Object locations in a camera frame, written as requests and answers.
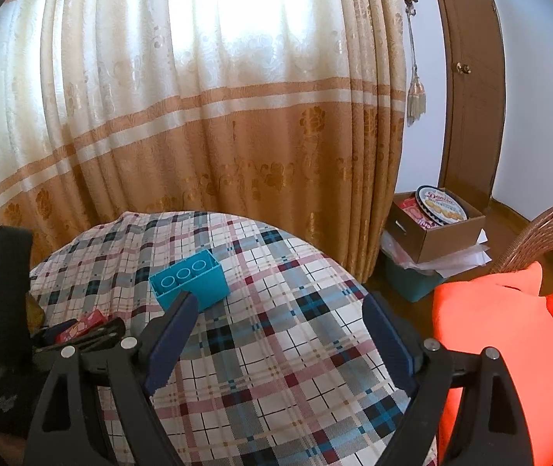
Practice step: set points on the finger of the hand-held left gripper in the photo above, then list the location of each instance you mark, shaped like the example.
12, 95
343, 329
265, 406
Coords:
106, 330

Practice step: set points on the cream and tan curtain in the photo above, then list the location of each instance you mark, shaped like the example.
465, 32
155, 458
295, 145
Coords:
208, 107

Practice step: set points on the cardboard box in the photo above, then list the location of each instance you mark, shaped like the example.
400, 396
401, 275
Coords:
451, 242

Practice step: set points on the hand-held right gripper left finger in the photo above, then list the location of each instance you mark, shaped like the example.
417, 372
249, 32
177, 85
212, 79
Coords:
172, 340

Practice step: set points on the brown wooden door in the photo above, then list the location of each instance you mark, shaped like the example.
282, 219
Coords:
470, 121

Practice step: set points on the small red box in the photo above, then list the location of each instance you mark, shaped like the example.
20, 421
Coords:
84, 326

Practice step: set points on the plaid tablecloth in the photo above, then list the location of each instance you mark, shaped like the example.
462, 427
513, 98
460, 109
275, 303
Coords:
281, 349

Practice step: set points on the orange cushion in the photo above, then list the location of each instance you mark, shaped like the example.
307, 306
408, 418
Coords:
538, 349

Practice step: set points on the brass door knob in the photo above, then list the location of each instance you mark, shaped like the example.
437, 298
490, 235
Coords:
462, 68

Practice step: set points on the teal building block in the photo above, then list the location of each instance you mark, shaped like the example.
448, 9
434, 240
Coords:
203, 281

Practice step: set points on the curtain tieback tassel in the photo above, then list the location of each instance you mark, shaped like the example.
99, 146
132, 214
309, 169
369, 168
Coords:
415, 92

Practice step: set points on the red packet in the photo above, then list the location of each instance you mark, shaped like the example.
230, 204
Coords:
412, 211

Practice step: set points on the round blue cookie tin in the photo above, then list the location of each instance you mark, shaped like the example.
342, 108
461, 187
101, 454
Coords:
443, 204

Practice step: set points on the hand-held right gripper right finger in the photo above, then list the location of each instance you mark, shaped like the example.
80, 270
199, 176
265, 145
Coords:
385, 344

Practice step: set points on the wicker chair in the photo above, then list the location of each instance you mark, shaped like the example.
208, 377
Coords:
548, 228

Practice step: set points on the teal storage bin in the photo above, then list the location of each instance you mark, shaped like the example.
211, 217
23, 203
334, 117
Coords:
412, 284

